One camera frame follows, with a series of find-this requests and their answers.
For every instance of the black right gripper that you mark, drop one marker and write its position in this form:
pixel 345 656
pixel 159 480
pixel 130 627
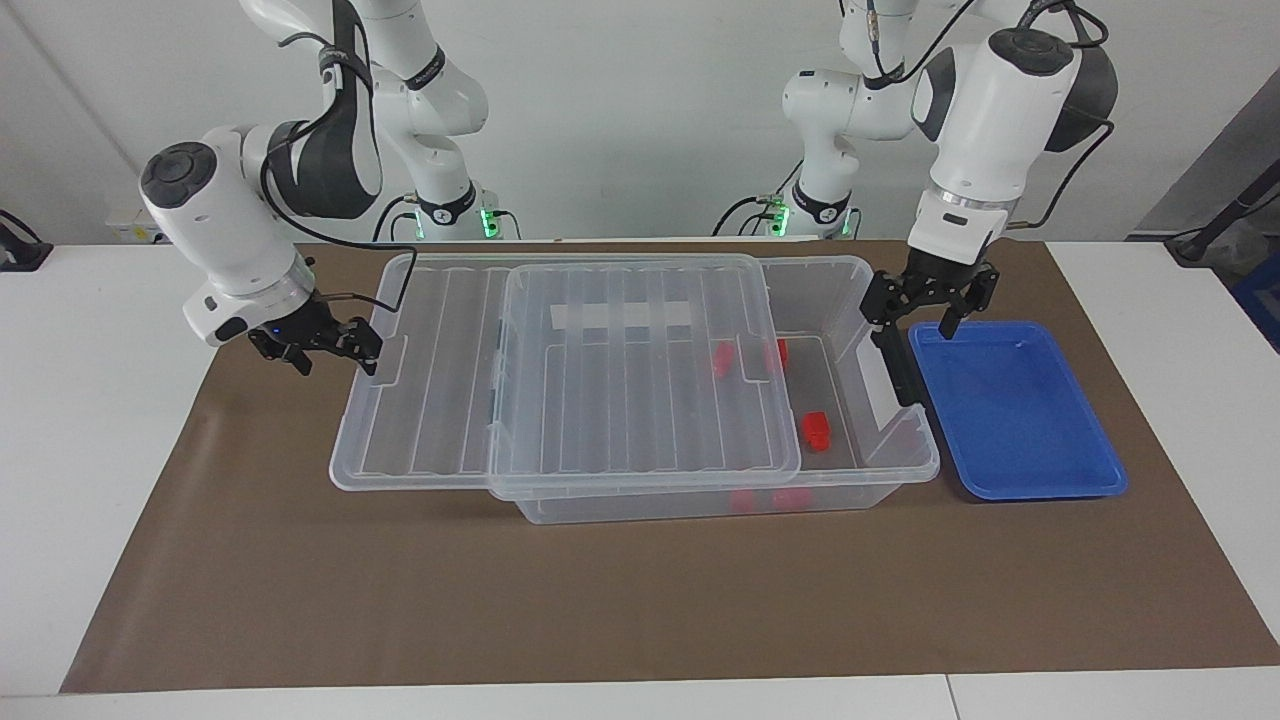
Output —
pixel 305 330

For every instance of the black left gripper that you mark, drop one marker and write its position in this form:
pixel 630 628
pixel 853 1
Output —
pixel 935 280

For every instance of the clear plastic box lid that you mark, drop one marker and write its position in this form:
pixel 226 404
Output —
pixel 430 400

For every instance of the red block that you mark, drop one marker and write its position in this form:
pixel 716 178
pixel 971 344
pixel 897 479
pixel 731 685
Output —
pixel 722 360
pixel 817 430
pixel 743 501
pixel 781 353

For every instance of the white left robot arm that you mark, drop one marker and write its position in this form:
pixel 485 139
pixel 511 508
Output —
pixel 985 110

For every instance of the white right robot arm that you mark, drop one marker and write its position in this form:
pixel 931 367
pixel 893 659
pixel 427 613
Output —
pixel 225 220

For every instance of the black box latch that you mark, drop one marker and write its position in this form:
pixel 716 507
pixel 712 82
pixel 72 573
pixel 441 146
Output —
pixel 905 375

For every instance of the blue plastic tray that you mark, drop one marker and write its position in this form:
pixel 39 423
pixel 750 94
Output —
pixel 1010 420

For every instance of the clear plastic storage box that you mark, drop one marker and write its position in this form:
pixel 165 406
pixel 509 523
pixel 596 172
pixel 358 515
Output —
pixel 850 450

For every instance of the white power strip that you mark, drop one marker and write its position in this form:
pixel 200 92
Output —
pixel 135 232

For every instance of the black stand pole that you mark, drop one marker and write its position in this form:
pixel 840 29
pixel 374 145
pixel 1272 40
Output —
pixel 1225 215

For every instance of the black clamp base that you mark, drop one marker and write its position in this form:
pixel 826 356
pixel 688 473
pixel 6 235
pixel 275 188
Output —
pixel 20 250

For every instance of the blue crate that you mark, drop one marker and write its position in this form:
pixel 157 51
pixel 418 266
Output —
pixel 1262 300

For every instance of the brown table mat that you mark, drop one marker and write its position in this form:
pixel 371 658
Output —
pixel 600 600

